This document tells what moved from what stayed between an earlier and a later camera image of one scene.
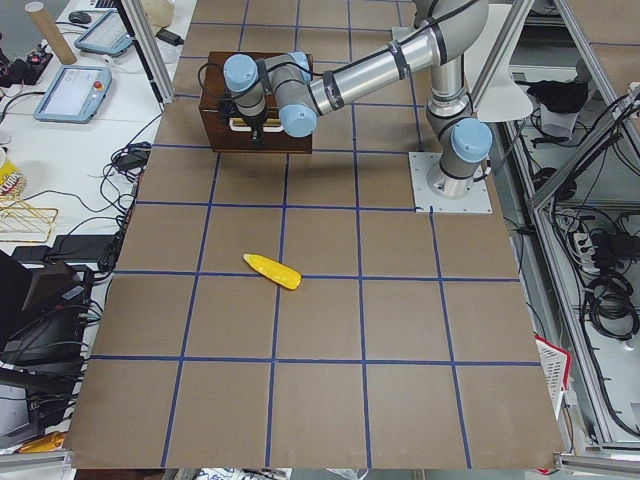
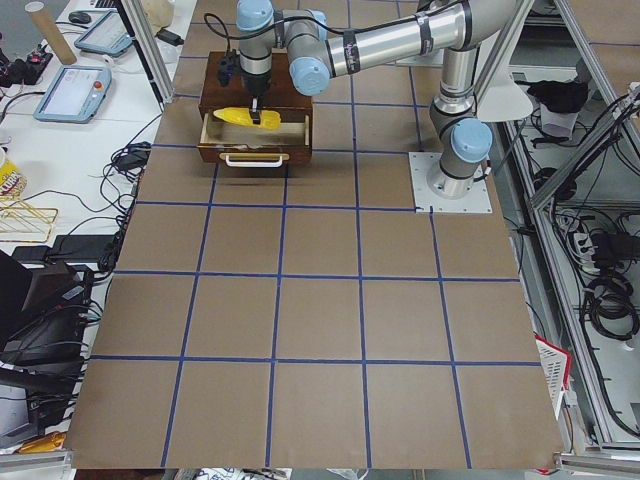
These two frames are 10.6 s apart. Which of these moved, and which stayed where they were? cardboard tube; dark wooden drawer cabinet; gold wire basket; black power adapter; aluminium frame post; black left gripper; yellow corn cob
Moved: black left gripper; yellow corn cob; dark wooden drawer cabinet
Stayed: gold wire basket; black power adapter; cardboard tube; aluminium frame post
